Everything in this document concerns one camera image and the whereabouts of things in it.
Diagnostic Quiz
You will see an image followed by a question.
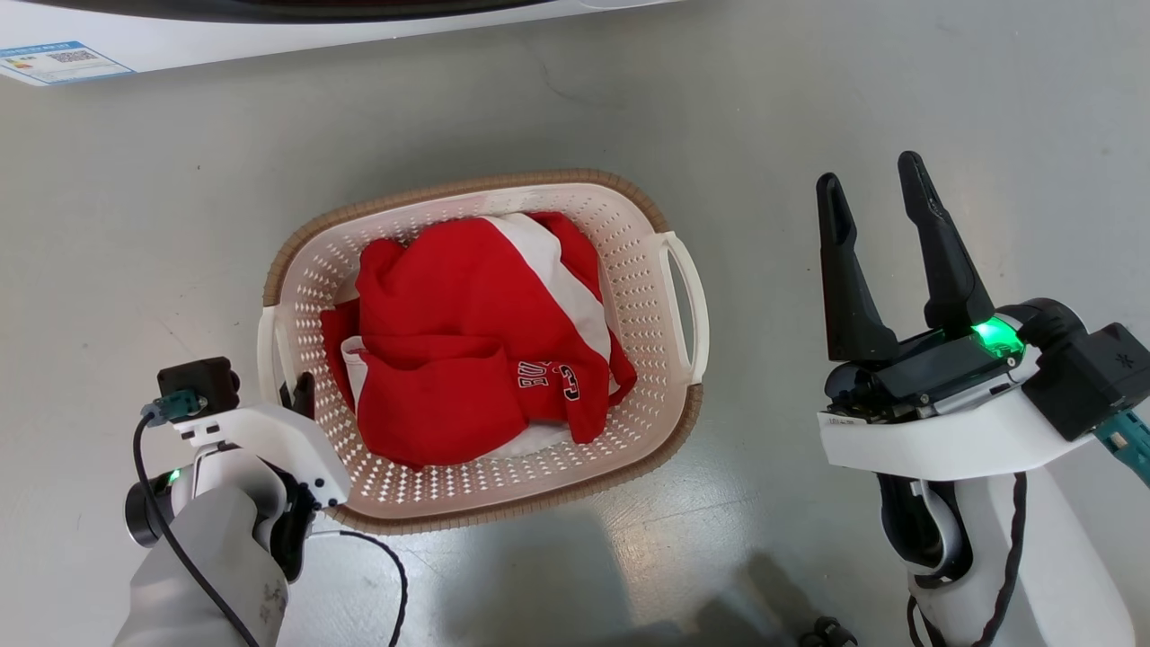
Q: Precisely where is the small black base part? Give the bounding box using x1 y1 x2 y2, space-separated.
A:
798 616 859 647

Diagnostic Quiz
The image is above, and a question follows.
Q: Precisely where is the beige perforated laundry basket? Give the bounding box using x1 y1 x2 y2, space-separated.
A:
257 168 711 536

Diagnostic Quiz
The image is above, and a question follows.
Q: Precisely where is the braided dark right arm cable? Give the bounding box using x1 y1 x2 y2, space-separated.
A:
906 472 1029 647

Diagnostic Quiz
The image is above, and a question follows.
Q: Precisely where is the red and white jersey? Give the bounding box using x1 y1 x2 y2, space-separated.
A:
320 211 639 471

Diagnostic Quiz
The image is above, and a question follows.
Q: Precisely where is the blue energy label sticker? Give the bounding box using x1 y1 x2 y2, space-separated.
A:
0 40 136 87

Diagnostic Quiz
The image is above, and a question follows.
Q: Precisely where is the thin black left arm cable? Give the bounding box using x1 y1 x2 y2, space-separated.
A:
132 412 261 647

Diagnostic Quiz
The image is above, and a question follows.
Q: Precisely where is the thin black looped cable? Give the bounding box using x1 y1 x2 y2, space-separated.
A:
310 529 410 647

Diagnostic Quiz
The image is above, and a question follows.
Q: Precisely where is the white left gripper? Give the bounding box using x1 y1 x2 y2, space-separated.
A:
171 371 351 581

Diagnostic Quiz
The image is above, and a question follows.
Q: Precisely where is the dark round washer door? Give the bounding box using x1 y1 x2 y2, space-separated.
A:
36 0 558 25

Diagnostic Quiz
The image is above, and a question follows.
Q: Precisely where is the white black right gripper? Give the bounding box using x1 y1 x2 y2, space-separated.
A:
816 151 1079 482

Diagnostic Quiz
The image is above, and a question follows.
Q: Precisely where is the white front-load washing machine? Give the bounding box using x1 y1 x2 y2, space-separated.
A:
0 0 684 88

